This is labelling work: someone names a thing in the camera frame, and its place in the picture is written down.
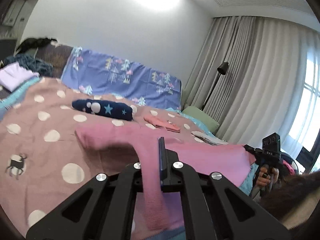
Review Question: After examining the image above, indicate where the lavender cloth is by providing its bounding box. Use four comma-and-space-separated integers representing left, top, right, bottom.
0, 62, 40, 91

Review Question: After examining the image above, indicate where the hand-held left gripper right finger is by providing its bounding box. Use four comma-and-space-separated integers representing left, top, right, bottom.
159, 137, 292, 240

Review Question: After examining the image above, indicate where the dark patterned headboard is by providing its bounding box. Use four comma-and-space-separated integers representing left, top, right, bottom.
35, 42, 74, 78

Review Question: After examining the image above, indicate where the black cloth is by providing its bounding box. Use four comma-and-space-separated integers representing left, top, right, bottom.
15, 37, 57, 54

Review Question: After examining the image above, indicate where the window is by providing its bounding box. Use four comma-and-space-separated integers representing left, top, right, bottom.
287, 52, 320, 155

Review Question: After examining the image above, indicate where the person's right hand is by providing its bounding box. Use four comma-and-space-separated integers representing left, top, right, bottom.
257, 168, 279, 188

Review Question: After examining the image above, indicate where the navy star-print garment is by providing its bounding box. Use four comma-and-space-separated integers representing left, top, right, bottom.
72, 99, 134, 122

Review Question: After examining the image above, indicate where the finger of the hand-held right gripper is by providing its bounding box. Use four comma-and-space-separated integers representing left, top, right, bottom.
244, 144, 263, 167

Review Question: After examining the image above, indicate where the ceiling air vent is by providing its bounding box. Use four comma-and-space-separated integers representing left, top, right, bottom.
210, 0, 313, 14

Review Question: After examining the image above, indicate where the patterned folded garment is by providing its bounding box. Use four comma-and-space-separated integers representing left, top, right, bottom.
195, 137, 227, 146

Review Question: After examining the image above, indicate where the coral garment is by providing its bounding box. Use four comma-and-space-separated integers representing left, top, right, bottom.
144, 115, 181, 132

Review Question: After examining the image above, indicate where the blue tree-print sheet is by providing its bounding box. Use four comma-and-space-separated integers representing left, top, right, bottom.
61, 46, 182, 110

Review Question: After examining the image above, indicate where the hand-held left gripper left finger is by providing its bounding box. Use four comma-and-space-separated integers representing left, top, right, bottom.
26, 162, 143, 240

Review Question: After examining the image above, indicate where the black floor lamp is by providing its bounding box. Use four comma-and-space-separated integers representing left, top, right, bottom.
200, 62, 229, 111

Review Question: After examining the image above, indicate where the dark brown fuzzy garment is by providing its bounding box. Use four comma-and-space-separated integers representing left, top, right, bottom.
260, 171, 320, 230

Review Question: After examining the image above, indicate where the grey curtain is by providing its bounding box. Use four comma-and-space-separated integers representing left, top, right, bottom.
184, 16, 320, 153

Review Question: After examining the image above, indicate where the dark teal fuzzy blanket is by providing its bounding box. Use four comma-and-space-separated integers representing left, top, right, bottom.
2, 54, 53, 77

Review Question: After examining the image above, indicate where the pink shirt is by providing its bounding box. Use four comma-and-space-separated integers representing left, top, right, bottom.
75, 125, 255, 233

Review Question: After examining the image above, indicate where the grey folded garment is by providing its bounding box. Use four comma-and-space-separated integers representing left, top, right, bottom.
191, 131, 228, 144

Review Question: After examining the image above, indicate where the pink polka dot blanket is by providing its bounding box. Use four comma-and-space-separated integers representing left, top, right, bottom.
0, 77, 253, 240

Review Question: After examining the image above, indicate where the green pillow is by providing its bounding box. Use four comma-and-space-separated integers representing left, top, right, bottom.
181, 106, 220, 133

